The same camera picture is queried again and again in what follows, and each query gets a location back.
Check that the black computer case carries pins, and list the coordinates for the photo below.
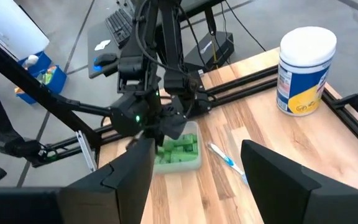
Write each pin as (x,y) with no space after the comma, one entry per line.
(210,51)

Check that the white wipes canister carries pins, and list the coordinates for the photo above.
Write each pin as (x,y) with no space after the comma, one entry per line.
(303,71)

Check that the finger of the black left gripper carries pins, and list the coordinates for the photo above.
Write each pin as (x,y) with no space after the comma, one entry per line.
(172,127)

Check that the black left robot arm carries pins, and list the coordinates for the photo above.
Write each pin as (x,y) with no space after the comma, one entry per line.
(172,46)

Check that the black frame strut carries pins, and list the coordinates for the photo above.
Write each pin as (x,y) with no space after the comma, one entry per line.
(36,90)

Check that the white cabinet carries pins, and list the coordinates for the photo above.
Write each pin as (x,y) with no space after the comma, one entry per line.
(8,21)

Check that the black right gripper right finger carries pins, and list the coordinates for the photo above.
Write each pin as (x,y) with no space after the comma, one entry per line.
(291,196)

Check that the black computer mouse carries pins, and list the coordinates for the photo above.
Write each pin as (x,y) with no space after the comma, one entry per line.
(104,59)

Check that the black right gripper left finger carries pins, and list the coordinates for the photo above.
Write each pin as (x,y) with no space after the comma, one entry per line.
(110,193)

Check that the blue storage bin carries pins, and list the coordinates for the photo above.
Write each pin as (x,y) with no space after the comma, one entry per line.
(57,82)

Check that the black keyboard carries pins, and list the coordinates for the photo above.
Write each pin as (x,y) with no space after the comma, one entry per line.
(120,26)

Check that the clear plastic bin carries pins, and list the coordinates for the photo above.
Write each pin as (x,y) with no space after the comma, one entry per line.
(194,166)

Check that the blue toothbrush in clear bag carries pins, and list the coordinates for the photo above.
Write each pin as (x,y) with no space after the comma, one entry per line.
(225,160)

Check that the black table clamp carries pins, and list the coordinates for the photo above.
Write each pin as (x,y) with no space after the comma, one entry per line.
(351,101)

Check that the aluminium bracket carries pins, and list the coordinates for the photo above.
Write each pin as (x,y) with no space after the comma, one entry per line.
(85,151)

